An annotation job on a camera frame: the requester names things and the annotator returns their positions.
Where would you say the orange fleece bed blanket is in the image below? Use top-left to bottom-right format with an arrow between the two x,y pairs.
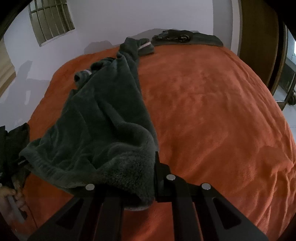
15,45 -> 295,240

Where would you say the dark folded clothes pile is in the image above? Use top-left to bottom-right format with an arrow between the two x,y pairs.
151,29 -> 224,47

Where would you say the person's left hand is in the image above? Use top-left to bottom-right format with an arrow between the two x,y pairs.
1,182 -> 28,225

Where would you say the dark grey fleece garment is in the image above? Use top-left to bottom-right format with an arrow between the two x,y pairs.
20,38 -> 159,209

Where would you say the barred window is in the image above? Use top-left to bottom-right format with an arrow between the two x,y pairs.
28,0 -> 75,46

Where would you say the beige curtain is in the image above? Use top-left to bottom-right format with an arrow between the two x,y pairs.
0,38 -> 16,96

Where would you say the brown wooden door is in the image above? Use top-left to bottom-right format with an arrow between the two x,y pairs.
239,0 -> 288,94

